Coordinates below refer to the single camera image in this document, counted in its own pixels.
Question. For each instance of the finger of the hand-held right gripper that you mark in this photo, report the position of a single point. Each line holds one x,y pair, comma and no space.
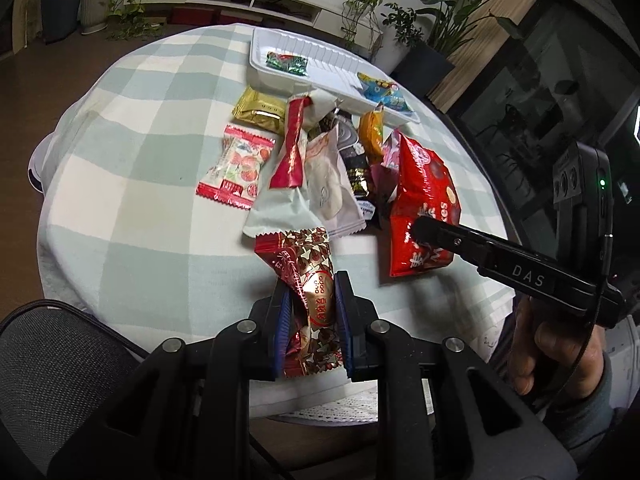
500,257

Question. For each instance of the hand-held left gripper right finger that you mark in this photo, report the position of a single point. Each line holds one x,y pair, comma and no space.
345,320

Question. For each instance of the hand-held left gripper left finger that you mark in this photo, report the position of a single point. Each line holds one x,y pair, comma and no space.
285,332

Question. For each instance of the red star-print snack packet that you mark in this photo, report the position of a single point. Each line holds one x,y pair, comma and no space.
310,280

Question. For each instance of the large red snack bag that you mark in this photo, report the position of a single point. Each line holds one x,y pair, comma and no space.
425,185

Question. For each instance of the white snack packet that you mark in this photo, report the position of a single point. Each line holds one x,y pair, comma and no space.
280,210

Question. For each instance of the clear pastry packet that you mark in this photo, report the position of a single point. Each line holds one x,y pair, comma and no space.
327,185

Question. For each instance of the pink snack packet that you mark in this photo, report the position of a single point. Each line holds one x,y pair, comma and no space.
389,160

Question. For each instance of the red white strawberry-print packet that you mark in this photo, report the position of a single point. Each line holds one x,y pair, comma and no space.
237,165

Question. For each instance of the black snack packet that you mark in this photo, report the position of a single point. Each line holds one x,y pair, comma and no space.
350,145

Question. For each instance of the orange snack packet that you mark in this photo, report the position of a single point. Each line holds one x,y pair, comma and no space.
372,132

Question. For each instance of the gold snack packet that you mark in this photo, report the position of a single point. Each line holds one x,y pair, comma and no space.
257,110

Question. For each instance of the white plastic tray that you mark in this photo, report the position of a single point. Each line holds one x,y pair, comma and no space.
330,55

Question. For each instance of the person's right forearm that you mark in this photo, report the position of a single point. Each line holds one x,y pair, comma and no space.
595,425

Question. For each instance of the person's right hand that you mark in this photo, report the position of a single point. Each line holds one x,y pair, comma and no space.
550,340

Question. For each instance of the long red snack packet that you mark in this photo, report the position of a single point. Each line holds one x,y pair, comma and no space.
291,150

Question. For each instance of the checked tablecloth round table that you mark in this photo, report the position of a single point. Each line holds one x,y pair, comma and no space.
125,210

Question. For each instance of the blue nut snack packet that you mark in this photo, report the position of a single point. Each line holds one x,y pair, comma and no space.
382,91

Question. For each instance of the broad-leaf plant in dark pot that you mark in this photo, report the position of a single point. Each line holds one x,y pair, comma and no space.
425,67

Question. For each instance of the black mesh office chair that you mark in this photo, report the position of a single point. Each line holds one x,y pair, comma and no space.
50,375

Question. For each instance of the bushy plant in white pot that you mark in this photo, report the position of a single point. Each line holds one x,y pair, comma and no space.
405,22

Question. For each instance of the green candy packet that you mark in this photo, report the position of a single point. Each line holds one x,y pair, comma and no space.
286,63

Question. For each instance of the hanging vine plant on cabinet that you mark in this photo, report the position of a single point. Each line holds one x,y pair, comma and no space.
362,0

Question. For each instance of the trailing vine plant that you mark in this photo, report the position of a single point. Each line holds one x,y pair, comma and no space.
132,25

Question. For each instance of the tall plant in dark pot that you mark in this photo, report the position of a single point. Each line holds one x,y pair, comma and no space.
62,5

